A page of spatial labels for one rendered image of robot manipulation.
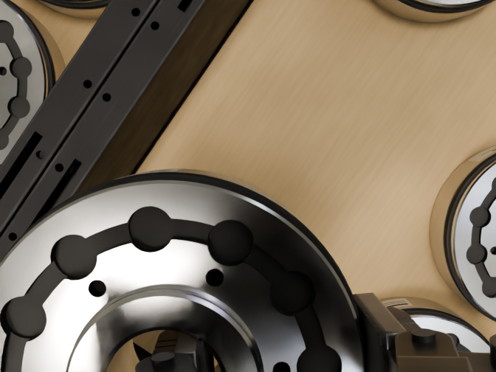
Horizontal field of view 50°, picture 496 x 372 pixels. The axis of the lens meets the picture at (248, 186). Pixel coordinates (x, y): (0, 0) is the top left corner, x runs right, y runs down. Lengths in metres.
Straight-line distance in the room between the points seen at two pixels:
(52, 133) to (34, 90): 0.08
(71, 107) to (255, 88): 0.13
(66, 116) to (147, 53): 0.04
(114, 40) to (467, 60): 0.20
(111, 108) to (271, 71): 0.12
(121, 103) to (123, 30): 0.03
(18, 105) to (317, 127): 0.16
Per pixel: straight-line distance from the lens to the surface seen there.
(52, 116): 0.22
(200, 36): 0.25
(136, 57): 0.21
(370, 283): 0.33
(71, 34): 0.33
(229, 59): 0.31
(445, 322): 0.31
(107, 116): 0.21
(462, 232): 0.30
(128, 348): 0.17
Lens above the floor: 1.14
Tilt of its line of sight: 86 degrees down
